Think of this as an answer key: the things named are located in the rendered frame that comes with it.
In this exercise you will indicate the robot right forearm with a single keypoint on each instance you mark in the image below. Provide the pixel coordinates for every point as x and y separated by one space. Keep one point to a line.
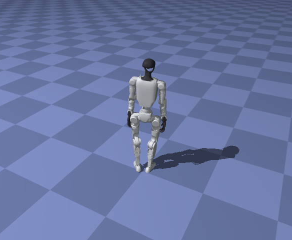
163 111

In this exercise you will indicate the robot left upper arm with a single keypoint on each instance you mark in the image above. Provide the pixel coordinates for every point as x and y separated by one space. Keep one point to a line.
132 88

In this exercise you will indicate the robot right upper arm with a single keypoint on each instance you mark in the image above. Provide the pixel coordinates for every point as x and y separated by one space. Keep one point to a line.
162 91

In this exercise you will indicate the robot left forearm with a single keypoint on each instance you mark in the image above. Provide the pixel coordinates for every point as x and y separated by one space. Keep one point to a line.
131 105

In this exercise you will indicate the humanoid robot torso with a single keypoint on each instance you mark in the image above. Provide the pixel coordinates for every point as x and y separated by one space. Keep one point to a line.
146 95

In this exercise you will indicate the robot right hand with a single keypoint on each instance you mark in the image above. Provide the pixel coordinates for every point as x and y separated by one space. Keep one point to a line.
163 123

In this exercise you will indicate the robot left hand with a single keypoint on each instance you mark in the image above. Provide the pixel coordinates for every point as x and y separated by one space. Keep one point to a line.
128 119

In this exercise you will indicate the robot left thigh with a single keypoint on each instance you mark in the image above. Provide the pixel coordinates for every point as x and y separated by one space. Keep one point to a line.
134 122

